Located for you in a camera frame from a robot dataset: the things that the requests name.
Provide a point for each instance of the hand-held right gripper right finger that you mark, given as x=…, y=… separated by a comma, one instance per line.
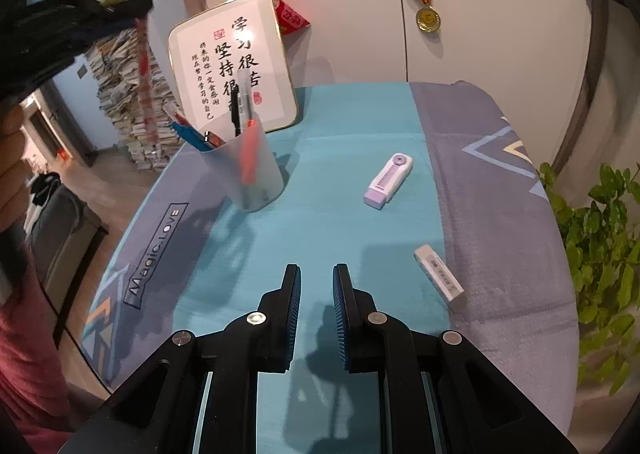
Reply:
x=340, y=319

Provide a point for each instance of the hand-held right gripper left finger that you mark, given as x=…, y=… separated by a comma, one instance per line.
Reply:
x=295, y=314

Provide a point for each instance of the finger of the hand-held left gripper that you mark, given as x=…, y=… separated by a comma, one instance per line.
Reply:
x=102, y=30
x=120, y=4

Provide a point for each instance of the translucent pen holder cup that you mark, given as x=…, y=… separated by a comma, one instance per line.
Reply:
x=260, y=184

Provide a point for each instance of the blue pen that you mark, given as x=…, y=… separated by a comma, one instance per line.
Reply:
x=192, y=137

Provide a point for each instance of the black pen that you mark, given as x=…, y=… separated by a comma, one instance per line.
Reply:
x=234, y=114

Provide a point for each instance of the person's left hand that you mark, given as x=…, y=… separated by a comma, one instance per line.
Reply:
x=10, y=159

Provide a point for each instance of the tall pile of books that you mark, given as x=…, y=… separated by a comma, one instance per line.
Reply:
x=125, y=99

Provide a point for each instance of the blue grey table cloth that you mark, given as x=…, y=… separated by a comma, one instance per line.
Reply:
x=350, y=234

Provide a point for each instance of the white rectangular eraser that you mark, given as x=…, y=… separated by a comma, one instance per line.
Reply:
x=440, y=276

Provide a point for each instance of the white red pen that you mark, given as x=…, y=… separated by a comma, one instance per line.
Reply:
x=176, y=113

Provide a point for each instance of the framed calligraphy board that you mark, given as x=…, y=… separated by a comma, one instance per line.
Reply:
x=250, y=44

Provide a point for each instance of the black white jacket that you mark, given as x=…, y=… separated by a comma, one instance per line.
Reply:
x=45, y=184

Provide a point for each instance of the purple white eraser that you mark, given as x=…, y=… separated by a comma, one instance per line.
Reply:
x=387, y=181

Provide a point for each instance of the clear barrel pen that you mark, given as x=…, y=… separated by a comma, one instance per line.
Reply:
x=246, y=99

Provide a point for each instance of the red hanging ornament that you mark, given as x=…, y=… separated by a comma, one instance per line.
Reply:
x=290, y=17

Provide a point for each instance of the grey sofa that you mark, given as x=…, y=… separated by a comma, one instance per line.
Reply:
x=65, y=234

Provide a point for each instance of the green leafy plant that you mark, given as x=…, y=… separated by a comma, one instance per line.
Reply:
x=600, y=244

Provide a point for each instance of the person's red clothing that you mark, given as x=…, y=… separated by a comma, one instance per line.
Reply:
x=25, y=359

